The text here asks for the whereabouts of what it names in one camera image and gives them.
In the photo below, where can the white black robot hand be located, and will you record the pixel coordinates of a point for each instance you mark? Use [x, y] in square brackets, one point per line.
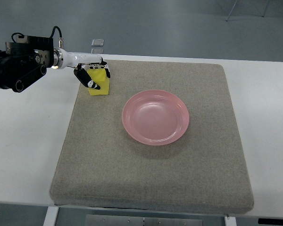
[77, 60]

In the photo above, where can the yellow foam block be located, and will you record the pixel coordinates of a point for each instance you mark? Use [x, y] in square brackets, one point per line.
[99, 76]

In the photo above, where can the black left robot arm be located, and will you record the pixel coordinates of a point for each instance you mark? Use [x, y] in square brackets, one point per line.
[26, 59]

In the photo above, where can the pink plate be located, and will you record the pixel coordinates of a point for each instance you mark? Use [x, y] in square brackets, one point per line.
[155, 117]

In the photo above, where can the lower floor outlet cover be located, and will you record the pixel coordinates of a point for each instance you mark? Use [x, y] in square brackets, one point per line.
[97, 50]

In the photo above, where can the beige fabric cushion mat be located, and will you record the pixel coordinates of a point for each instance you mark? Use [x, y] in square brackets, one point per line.
[204, 171]

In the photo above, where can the white table leg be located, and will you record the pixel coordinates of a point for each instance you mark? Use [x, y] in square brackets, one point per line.
[51, 216]

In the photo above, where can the metal chair legs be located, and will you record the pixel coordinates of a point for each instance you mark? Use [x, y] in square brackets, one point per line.
[255, 8]

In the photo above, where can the black label strip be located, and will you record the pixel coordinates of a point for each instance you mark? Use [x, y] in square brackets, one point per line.
[268, 221]

